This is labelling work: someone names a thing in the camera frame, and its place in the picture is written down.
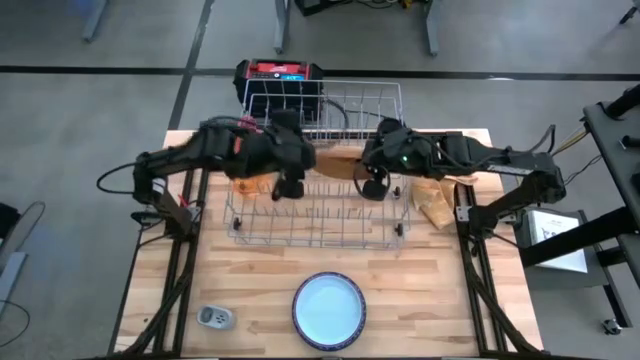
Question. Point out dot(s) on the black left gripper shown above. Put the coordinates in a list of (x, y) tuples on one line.
[(285, 150)]

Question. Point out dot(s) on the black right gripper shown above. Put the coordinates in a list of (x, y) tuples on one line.
[(405, 150)]

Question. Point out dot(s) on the brown divided plate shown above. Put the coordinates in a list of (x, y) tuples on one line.
[(340, 162)]

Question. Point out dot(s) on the orange translucent plate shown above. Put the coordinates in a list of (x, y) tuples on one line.
[(250, 187)]

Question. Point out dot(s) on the blue patterned plate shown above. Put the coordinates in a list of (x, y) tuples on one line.
[(329, 347)]

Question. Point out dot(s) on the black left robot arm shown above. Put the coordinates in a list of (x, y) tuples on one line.
[(200, 152)]

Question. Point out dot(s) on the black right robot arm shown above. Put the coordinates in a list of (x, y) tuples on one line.
[(500, 160)]

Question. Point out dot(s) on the grey desk leg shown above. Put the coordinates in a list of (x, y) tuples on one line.
[(432, 27), (282, 25), (95, 20)]

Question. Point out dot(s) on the black equipment box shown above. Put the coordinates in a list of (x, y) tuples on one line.
[(320, 5)]

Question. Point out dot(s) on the small grey device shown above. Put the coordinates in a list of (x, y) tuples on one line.
[(215, 317)]

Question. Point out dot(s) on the white printed manual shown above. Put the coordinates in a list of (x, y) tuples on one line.
[(570, 262)]

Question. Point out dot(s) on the grey box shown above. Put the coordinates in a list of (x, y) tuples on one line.
[(560, 282)]

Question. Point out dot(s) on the black equipment stand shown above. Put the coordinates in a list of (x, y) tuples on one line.
[(612, 145)]

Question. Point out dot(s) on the black caster wheel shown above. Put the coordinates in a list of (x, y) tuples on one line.
[(612, 326)]

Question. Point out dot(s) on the black chair leg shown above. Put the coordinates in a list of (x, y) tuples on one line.
[(630, 12)]

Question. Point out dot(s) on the black aluminium table frame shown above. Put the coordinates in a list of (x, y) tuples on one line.
[(467, 270)]

